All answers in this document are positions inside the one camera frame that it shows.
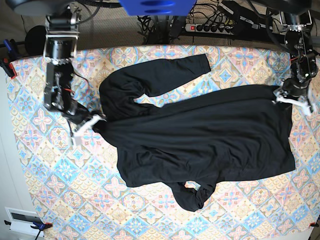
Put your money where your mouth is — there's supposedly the lower right table clamp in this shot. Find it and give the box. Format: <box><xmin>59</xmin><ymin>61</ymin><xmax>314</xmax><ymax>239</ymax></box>
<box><xmin>309</xmin><ymin>222</ymin><xmax>320</xmax><ymax>228</ymax></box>

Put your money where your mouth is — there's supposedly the white power strip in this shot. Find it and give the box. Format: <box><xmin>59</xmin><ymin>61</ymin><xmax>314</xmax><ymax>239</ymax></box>
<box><xmin>184</xmin><ymin>23</ymin><xmax>233</xmax><ymax>35</ymax></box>

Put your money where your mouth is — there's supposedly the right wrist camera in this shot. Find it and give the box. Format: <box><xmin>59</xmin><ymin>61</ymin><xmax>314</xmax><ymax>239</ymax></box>
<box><xmin>71</xmin><ymin>135</ymin><xmax>82</xmax><ymax>146</ymax></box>

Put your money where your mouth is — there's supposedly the table clamp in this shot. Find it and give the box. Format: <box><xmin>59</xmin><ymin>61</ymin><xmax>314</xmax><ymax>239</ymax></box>
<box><xmin>0</xmin><ymin>39</ymin><xmax>17</xmax><ymax>79</ymax></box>
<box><xmin>4</xmin><ymin>220</ymin><xmax>53</xmax><ymax>240</ymax></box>
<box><xmin>309</xmin><ymin>222</ymin><xmax>320</xmax><ymax>228</ymax></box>

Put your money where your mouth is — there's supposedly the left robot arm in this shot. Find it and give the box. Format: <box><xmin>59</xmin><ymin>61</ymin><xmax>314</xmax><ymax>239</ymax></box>
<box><xmin>247</xmin><ymin>0</ymin><xmax>319</xmax><ymax>116</ymax></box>

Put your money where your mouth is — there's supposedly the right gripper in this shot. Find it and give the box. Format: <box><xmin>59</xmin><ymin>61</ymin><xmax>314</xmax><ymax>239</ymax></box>
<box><xmin>66</xmin><ymin>103</ymin><xmax>107</xmax><ymax>138</ymax></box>

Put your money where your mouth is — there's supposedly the white wall outlet box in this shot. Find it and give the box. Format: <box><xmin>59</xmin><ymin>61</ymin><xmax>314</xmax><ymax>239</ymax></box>
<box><xmin>5</xmin><ymin>207</ymin><xmax>42</xmax><ymax>237</ymax></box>

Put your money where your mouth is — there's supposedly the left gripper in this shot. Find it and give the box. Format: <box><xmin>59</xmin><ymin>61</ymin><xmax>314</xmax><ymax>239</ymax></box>
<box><xmin>273</xmin><ymin>78</ymin><xmax>313</xmax><ymax>116</ymax></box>

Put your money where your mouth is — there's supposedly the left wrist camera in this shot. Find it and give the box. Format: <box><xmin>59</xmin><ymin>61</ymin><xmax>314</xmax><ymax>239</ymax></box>
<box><xmin>307</xmin><ymin>103</ymin><xmax>317</xmax><ymax>116</ymax></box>

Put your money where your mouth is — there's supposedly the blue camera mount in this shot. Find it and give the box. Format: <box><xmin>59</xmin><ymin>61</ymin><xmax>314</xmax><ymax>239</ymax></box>
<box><xmin>119</xmin><ymin>0</ymin><xmax>197</xmax><ymax>16</ymax></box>

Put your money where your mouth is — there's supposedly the upper left table clamp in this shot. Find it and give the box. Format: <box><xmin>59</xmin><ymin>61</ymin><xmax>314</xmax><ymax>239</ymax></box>
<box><xmin>0</xmin><ymin>39</ymin><xmax>17</xmax><ymax>79</ymax></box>

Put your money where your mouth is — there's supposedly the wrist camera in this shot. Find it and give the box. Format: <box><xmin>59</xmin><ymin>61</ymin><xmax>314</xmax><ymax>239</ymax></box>
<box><xmin>307</xmin><ymin>103</ymin><xmax>317</xmax><ymax>116</ymax></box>
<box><xmin>71</xmin><ymin>135</ymin><xmax>82</xmax><ymax>146</ymax></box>

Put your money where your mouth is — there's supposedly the black round stool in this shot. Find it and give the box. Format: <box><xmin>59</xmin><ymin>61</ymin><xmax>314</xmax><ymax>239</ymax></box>
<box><xmin>24</xmin><ymin>25</ymin><xmax>47</xmax><ymax>56</ymax></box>

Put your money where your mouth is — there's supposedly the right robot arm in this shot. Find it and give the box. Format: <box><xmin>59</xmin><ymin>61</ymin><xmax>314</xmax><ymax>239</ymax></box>
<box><xmin>6</xmin><ymin>0</ymin><xmax>105</xmax><ymax>146</ymax></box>

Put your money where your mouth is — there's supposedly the black t-shirt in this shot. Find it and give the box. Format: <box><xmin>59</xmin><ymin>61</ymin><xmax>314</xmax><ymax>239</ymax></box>
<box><xmin>93</xmin><ymin>54</ymin><xmax>296</xmax><ymax>212</ymax></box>

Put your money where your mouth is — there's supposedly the lower left table clamp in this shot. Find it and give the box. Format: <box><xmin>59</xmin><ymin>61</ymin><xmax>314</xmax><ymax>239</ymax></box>
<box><xmin>4</xmin><ymin>220</ymin><xmax>53</xmax><ymax>240</ymax></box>

